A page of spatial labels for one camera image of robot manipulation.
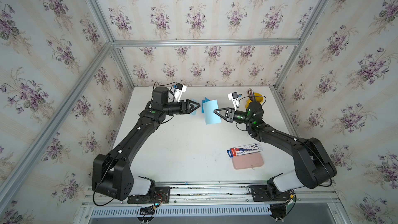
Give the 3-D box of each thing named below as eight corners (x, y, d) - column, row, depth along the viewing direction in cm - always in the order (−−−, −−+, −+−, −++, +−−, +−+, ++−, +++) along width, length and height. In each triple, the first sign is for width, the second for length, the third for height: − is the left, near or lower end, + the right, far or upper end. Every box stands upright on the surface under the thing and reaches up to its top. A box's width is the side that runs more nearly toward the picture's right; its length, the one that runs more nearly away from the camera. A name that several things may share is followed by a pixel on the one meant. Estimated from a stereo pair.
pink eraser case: (234, 169, 83) (235, 168, 81) (231, 156, 87) (231, 155, 85) (264, 165, 84) (266, 164, 82) (260, 153, 89) (261, 151, 87)
